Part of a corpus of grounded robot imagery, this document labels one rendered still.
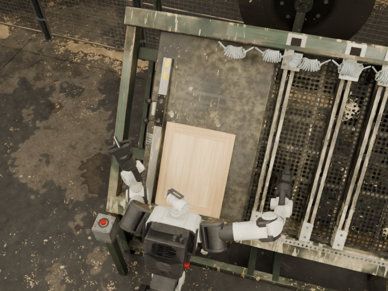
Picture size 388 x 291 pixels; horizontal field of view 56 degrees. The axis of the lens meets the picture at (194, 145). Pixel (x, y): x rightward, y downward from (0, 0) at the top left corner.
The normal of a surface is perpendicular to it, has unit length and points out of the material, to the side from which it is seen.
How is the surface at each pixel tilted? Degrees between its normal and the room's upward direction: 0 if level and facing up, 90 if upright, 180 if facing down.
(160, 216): 23
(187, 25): 51
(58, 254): 0
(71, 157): 0
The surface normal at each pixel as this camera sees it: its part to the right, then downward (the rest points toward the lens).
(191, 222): 0.11, -0.86
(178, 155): -0.18, 0.22
